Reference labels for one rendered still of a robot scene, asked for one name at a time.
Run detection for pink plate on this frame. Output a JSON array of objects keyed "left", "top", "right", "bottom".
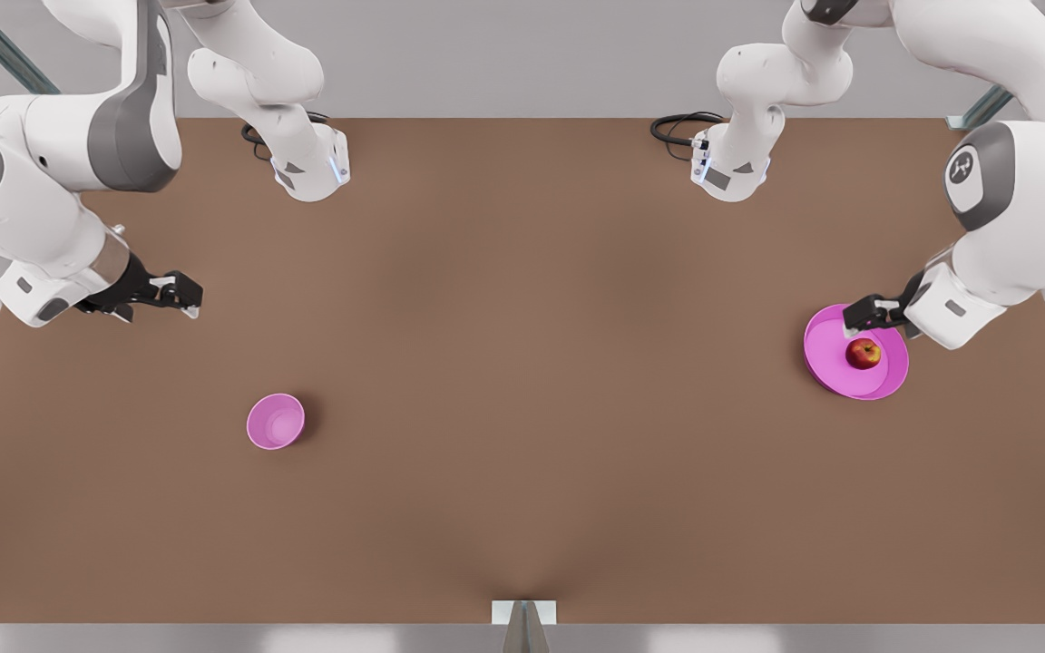
[{"left": 803, "top": 303, "right": 911, "bottom": 402}]

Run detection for pink bowl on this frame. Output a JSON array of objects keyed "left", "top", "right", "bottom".
[{"left": 246, "top": 392, "right": 307, "bottom": 452}]

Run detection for black cable loop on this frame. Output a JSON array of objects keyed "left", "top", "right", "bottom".
[
  {"left": 649, "top": 112, "right": 728, "bottom": 163},
  {"left": 240, "top": 111, "right": 333, "bottom": 165}
]

